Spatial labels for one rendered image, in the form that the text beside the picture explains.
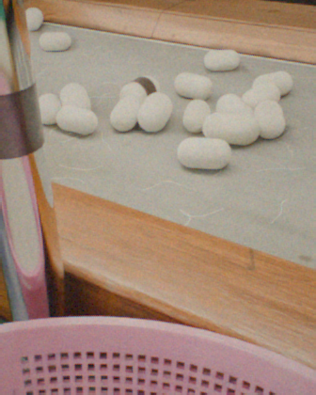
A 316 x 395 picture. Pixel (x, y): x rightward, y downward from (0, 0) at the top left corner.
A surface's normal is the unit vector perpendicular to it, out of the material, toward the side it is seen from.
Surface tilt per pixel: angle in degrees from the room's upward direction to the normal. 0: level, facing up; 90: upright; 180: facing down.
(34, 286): 90
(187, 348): 75
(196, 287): 0
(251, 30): 45
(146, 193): 0
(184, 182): 0
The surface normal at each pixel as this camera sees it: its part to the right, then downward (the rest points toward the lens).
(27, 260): 0.22, 0.50
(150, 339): -0.23, 0.27
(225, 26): -0.40, -0.29
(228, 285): -0.03, -0.85
